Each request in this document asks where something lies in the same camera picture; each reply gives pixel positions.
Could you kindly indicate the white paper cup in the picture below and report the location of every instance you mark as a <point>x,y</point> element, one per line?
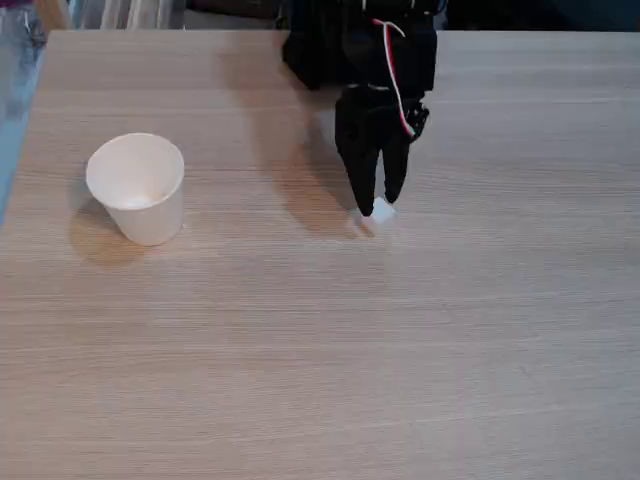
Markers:
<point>150,220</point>

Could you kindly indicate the pale curtain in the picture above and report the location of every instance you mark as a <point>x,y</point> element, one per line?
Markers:
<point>125,12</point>

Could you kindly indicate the person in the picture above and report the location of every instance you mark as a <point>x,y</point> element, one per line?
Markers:
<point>20,50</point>

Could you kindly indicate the white cube block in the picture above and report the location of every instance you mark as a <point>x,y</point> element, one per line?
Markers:
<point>385,213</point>

